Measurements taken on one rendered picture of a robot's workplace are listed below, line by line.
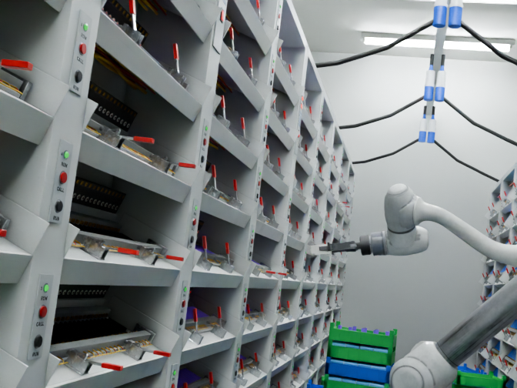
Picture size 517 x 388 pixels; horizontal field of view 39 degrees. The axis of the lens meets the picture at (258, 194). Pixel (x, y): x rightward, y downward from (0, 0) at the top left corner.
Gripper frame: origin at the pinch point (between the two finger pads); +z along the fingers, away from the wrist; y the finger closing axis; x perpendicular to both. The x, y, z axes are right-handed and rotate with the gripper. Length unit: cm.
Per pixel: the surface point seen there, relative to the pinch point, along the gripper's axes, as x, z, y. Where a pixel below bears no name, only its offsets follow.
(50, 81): 16, 16, -180
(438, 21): 108, -62, 70
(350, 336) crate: -37, -4, 73
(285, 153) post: 45, 13, 30
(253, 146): 34, 13, -40
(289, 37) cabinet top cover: 91, 5, 17
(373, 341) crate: -40, -14, 72
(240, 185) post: 21.5, 19.1, -39.8
